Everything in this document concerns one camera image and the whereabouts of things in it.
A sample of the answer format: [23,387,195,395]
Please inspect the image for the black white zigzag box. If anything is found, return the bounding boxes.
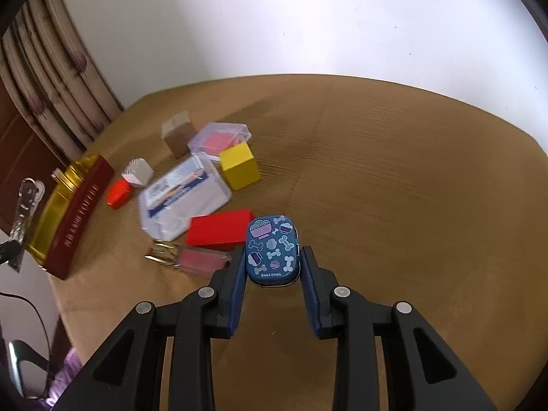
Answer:
[122,158,154,188]

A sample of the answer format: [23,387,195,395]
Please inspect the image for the red rectangular block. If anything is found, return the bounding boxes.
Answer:
[186,210,254,250]

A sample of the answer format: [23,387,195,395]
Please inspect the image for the gold toffee tin box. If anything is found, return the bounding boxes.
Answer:
[27,154,114,280]

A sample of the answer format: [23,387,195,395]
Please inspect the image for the beige patterned curtain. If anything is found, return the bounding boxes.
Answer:
[1,0,122,161]

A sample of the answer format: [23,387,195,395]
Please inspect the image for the silver metal hole punch pliers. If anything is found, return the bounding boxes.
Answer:
[8,177,46,273]

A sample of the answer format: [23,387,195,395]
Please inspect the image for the clear box with red item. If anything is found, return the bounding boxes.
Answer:
[188,123,252,161]

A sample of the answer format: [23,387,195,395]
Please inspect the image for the blue patterned tin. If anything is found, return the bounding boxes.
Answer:
[245,214,300,288]

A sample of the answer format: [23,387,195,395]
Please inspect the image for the beige cardboard cube box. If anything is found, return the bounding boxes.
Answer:
[162,111,196,159]

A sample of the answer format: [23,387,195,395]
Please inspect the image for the gold and maroon lipstick box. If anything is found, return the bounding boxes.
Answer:
[145,241,231,278]

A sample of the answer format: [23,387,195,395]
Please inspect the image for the yellow wooden block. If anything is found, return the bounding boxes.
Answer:
[219,142,261,190]

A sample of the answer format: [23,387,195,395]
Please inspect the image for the clear plastic labelled box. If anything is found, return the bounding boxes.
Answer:
[138,152,231,241]

